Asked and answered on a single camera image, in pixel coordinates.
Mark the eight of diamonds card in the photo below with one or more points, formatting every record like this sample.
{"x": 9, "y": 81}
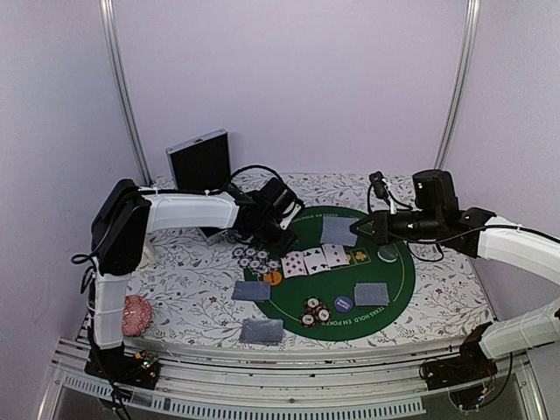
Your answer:
{"x": 293, "y": 265}

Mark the dealt playing card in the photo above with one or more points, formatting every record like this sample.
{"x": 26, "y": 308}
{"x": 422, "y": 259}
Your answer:
{"x": 371, "y": 294}
{"x": 252, "y": 291}

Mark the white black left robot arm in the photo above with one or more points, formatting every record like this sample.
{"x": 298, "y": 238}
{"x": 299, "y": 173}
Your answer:
{"x": 121, "y": 235}

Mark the red black 100 chip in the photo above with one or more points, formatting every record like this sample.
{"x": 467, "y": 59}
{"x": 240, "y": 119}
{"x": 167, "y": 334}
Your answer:
{"x": 312, "y": 303}

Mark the three of diamonds card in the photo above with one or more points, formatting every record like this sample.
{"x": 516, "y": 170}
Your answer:
{"x": 335, "y": 255}

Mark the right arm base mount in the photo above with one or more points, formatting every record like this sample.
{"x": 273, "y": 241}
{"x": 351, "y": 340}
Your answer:
{"x": 468, "y": 366}

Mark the right aluminium frame post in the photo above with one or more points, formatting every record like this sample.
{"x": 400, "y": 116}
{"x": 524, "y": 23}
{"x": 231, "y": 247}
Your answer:
{"x": 465, "y": 55}

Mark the aluminium front rail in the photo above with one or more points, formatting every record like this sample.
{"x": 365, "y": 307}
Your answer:
{"x": 204, "y": 382}

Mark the orange big blind button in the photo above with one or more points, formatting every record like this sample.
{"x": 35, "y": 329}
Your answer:
{"x": 274, "y": 278}

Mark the white ceramic mug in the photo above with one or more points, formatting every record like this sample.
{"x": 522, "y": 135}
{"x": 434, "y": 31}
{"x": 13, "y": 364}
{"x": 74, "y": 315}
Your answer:
{"x": 147, "y": 257}

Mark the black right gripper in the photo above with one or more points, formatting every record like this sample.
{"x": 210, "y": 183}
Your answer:
{"x": 382, "y": 229}

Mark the four of clubs card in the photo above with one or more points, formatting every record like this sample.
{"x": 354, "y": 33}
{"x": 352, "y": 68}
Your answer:
{"x": 315, "y": 261}

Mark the green dealer button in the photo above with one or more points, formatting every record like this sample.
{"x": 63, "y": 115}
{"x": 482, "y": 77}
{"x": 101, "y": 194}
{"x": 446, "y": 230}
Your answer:
{"x": 388, "y": 253}

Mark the red patterned bowl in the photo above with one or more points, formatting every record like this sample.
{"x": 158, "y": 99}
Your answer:
{"x": 137, "y": 315}

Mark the purple small blind button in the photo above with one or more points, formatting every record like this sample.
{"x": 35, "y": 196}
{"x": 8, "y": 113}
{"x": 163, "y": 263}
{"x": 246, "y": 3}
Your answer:
{"x": 343, "y": 304}

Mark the left aluminium frame post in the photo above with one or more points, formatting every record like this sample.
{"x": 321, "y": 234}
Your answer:
{"x": 108, "y": 20}

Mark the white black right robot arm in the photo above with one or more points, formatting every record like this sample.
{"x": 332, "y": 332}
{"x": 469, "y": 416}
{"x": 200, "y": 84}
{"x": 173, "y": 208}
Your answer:
{"x": 436, "y": 219}

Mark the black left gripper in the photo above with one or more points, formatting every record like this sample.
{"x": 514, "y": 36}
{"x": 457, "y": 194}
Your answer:
{"x": 283, "y": 246}

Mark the aluminium frame post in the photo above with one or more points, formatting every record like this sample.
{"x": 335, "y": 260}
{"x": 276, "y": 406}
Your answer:
{"x": 108, "y": 20}
{"x": 465, "y": 55}

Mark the round green poker mat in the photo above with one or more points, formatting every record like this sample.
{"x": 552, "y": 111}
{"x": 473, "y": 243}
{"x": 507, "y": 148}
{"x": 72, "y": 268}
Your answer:
{"x": 287, "y": 300}

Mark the aluminium poker chip case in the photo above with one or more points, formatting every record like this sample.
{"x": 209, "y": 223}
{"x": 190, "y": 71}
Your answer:
{"x": 201, "y": 163}

